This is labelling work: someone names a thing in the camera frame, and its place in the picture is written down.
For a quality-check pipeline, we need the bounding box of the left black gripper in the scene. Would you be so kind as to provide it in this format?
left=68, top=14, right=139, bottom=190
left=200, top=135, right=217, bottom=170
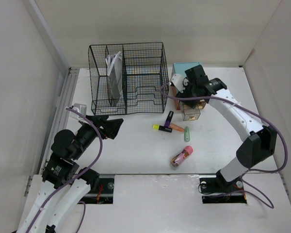
left=72, top=114, right=123, bottom=159

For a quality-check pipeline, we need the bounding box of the clear drawer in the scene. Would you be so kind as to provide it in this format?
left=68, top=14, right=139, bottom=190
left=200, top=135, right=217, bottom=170
left=180, top=102, right=201, bottom=121

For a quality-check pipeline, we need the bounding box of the grey booklet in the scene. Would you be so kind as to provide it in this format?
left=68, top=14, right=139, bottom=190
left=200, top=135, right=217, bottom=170
left=105, top=51, right=123, bottom=107

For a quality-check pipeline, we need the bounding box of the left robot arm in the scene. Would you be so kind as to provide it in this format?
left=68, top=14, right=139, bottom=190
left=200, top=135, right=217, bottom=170
left=17, top=115, right=124, bottom=233

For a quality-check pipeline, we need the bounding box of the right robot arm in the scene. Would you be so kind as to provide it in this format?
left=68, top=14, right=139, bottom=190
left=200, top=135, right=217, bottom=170
left=177, top=65, right=277, bottom=191

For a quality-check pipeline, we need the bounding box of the teal drawer box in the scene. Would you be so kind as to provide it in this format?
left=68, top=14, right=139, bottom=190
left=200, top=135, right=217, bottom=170
left=170, top=62, right=206, bottom=110

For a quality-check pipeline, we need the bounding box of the purple highlighter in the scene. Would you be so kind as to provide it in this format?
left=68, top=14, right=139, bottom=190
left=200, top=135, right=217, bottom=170
left=164, top=111, right=174, bottom=128

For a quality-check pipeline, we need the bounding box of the green highlighter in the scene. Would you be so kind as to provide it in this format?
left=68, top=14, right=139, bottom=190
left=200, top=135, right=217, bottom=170
left=184, top=126, right=190, bottom=142

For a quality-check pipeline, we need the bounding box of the yellow highlighter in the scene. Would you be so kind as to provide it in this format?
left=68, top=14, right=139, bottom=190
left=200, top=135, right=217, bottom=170
left=152, top=124, right=172, bottom=133

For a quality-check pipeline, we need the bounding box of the orange highlighter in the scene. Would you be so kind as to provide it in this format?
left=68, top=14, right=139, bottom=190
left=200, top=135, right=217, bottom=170
left=169, top=123, right=185, bottom=133

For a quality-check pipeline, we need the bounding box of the pink capped clear tube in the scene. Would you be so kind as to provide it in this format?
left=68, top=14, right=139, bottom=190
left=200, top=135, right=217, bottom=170
left=170, top=146, right=194, bottom=167

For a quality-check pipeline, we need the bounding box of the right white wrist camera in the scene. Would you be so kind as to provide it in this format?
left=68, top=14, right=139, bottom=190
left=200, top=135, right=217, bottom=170
left=171, top=73, right=188, bottom=93

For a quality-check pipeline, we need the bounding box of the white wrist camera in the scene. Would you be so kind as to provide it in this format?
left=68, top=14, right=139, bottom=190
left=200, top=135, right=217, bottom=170
left=69, top=103, right=87, bottom=121
left=171, top=73, right=188, bottom=93

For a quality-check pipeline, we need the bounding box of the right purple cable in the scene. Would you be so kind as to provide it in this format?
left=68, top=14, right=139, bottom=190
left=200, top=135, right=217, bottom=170
left=160, top=83, right=288, bottom=209

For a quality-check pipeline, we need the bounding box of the purple cable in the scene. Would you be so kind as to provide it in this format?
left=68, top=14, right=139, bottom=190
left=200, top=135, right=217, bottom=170
left=160, top=83, right=288, bottom=209
left=23, top=106, right=104, bottom=233

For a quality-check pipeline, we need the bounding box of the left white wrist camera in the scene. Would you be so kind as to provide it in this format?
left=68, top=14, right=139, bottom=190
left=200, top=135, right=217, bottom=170
left=69, top=103, right=87, bottom=121

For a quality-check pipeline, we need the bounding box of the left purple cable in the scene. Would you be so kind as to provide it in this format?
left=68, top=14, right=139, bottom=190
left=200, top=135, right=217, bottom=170
left=23, top=106, right=104, bottom=233

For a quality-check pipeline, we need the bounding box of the aluminium rail frame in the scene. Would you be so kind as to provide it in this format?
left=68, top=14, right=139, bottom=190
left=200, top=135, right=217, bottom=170
left=24, top=67, right=80, bottom=196

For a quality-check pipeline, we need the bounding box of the black wire mesh organizer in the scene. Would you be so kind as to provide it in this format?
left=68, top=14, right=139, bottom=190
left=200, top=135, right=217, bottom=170
left=88, top=42, right=169, bottom=115

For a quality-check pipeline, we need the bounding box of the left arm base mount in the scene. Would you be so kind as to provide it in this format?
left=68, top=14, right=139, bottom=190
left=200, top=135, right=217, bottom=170
left=81, top=174, right=115, bottom=204

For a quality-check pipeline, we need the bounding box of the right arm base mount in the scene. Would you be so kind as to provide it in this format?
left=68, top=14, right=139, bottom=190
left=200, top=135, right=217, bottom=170
left=198, top=175, right=247, bottom=204

